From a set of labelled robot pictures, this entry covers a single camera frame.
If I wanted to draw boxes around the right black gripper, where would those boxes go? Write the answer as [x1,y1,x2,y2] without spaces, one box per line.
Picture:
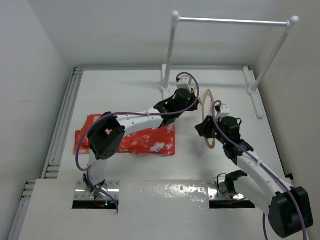
[195,115,228,145]

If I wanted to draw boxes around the beige wooden hanger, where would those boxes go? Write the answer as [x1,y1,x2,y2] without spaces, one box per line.
[193,86,216,150]

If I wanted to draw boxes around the red white-splattered trousers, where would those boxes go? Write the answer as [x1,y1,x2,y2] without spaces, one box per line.
[73,114,176,155]

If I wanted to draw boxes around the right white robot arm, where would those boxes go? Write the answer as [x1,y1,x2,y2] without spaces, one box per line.
[195,116,314,239]

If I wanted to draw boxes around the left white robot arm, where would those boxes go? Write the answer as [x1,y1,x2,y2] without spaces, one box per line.
[80,88,199,196]

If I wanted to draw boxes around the white clothes rack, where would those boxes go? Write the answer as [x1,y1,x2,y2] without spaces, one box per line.
[160,10,299,119]

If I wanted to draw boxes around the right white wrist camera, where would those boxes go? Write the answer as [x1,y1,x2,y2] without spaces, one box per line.
[215,103,230,118]

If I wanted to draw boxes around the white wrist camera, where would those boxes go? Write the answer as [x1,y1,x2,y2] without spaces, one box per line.
[176,75,192,91]
[215,103,230,118]

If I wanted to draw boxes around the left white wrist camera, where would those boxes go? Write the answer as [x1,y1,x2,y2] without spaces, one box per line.
[176,75,192,91]

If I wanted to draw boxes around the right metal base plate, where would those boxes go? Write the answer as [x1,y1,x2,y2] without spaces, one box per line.
[207,180,250,203]

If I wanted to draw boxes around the metal base plate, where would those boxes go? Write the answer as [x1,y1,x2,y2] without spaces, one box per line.
[73,180,120,201]
[207,180,250,203]

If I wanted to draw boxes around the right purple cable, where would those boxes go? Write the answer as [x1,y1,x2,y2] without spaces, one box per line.
[211,100,310,240]

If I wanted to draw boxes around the purple cable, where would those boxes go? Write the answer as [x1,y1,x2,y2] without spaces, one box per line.
[75,72,201,213]
[211,100,310,240]

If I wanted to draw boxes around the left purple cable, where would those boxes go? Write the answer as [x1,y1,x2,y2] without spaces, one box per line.
[75,72,201,213]

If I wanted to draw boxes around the aluminium frame rail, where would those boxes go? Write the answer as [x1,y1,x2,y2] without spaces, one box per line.
[7,66,83,240]

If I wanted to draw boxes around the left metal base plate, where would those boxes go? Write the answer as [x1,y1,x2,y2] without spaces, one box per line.
[73,180,120,201]

